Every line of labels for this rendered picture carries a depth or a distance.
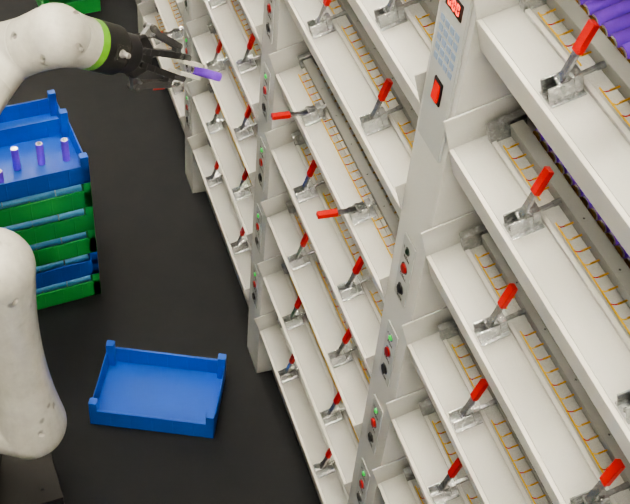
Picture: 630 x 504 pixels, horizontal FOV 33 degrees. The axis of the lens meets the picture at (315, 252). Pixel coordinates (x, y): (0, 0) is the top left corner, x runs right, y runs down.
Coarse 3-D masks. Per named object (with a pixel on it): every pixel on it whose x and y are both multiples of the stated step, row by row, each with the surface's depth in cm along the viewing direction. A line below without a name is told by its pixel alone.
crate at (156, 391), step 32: (128, 352) 270; (160, 352) 269; (96, 384) 261; (128, 384) 268; (160, 384) 268; (192, 384) 269; (96, 416) 257; (128, 416) 256; (160, 416) 262; (192, 416) 262
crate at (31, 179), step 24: (48, 120) 267; (0, 144) 266; (24, 144) 268; (48, 144) 269; (72, 144) 269; (0, 168) 261; (24, 168) 262; (48, 168) 262; (72, 168) 255; (0, 192) 251; (24, 192) 254
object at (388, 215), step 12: (312, 60) 204; (312, 72) 202; (324, 84) 199; (324, 96) 197; (336, 108) 194; (336, 120) 192; (348, 132) 190; (348, 144) 188; (360, 156) 186; (360, 168) 184; (372, 180) 181; (372, 192) 180; (384, 204) 177; (384, 216) 176; (396, 228) 174
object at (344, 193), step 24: (288, 48) 204; (288, 72) 207; (288, 96) 203; (312, 96) 201; (312, 144) 193; (336, 144) 192; (336, 168) 188; (336, 192) 185; (360, 192) 184; (384, 192) 182; (360, 240) 177; (384, 240) 176; (384, 264) 173; (384, 288) 166
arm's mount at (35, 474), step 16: (0, 464) 208; (16, 464) 208; (32, 464) 208; (48, 464) 209; (0, 480) 205; (16, 480) 206; (32, 480) 206; (48, 480) 206; (0, 496) 203; (16, 496) 203; (32, 496) 203; (48, 496) 204
